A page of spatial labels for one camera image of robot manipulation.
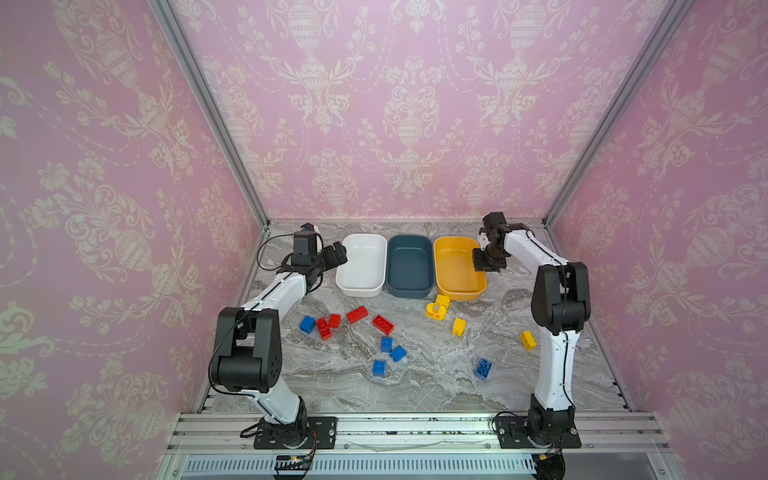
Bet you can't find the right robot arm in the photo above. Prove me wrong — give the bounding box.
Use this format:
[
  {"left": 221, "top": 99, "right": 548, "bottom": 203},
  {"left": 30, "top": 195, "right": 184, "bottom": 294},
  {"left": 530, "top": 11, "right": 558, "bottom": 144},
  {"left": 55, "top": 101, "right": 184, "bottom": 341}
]
[{"left": 472, "top": 212, "right": 591, "bottom": 445}]

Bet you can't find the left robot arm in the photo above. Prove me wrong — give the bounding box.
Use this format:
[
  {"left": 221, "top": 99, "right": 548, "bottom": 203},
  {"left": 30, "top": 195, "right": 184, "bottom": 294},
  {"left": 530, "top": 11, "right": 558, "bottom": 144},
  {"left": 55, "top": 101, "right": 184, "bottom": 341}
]
[{"left": 207, "top": 232, "right": 347, "bottom": 444}]

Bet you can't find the yellow plastic bin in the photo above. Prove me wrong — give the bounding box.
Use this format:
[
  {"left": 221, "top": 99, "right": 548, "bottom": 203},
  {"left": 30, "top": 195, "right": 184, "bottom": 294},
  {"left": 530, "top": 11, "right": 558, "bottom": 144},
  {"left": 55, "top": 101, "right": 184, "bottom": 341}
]
[{"left": 433, "top": 236, "right": 487, "bottom": 301}]

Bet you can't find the long red lego brick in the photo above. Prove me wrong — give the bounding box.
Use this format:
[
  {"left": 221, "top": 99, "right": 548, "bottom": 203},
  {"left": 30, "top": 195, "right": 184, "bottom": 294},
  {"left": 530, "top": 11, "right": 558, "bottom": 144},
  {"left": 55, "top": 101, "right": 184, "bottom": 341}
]
[{"left": 346, "top": 306, "right": 369, "bottom": 324}]

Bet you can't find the yellow rounded lego 120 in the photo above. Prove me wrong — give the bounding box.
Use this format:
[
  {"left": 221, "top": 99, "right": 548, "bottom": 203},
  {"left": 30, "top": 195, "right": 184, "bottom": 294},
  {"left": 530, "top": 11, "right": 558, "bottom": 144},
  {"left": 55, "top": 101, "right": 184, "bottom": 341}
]
[{"left": 425, "top": 302, "right": 447, "bottom": 321}]

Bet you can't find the yellow lego brick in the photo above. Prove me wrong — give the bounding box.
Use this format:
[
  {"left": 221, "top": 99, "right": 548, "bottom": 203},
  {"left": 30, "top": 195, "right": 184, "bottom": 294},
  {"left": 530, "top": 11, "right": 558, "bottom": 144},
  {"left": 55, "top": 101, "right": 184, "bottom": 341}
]
[
  {"left": 520, "top": 331, "right": 537, "bottom": 351},
  {"left": 452, "top": 318, "right": 467, "bottom": 337}
]

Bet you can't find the blue sloped lego brick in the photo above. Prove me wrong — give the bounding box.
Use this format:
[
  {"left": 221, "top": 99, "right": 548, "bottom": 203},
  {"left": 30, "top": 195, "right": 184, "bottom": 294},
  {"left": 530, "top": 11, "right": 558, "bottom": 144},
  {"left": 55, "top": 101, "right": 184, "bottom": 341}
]
[{"left": 390, "top": 345, "right": 407, "bottom": 363}]

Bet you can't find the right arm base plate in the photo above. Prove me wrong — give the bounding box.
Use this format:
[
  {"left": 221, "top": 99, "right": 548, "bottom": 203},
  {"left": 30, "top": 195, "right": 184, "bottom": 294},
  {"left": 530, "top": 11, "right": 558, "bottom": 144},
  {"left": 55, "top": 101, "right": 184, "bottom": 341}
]
[{"left": 490, "top": 412, "right": 582, "bottom": 450}]

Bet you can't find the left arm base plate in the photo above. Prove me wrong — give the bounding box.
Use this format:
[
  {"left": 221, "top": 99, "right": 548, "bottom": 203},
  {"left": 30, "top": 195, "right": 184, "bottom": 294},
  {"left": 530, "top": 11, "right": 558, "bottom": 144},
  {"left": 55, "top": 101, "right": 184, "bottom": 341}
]
[{"left": 252, "top": 416, "right": 338, "bottom": 450}]

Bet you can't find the yellow lego cube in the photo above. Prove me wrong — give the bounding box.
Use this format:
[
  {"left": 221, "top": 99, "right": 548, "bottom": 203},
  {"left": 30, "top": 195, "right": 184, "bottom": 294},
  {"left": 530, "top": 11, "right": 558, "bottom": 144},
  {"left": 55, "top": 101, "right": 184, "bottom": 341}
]
[{"left": 436, "top": 294, "right": 451, "bottom": 309}]

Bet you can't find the dark teal plastic bin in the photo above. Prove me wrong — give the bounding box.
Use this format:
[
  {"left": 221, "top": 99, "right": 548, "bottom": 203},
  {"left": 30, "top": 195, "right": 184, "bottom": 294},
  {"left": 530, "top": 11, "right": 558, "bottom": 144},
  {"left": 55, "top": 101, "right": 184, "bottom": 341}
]
[{"left": 385, "top": 234, "right": 435, "bottom": 299}]

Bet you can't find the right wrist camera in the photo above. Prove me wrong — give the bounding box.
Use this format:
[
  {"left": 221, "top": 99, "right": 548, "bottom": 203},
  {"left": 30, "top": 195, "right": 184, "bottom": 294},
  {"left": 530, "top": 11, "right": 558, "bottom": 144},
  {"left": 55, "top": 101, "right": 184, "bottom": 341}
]
[{"left": 478, "top": 212, "right": 509, "bottom": 249}]

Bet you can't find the white plastic bin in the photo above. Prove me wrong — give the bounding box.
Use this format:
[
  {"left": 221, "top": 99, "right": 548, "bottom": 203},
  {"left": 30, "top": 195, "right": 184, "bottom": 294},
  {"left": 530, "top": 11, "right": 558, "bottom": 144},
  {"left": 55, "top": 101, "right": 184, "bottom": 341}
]
[{"left": 336, "top": 233, "right": 387, "bottom": 298}]

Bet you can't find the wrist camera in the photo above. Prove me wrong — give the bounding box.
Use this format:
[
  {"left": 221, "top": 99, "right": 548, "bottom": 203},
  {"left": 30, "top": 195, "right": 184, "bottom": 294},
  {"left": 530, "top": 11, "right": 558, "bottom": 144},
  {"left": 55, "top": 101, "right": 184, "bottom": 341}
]
[
  {"left": 293, "top": 223, "right": 324, "bottom": 257},
  {"left": 478, "top": 212, "right": 509, "bottom": 249}
]

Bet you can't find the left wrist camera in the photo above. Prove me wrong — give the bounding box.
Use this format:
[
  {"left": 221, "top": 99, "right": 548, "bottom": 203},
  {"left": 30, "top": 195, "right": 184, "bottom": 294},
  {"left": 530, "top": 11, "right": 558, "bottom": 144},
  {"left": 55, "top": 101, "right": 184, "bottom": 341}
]
[{"left": 293, "top": 223, "right": 324, "bottom": 257}]

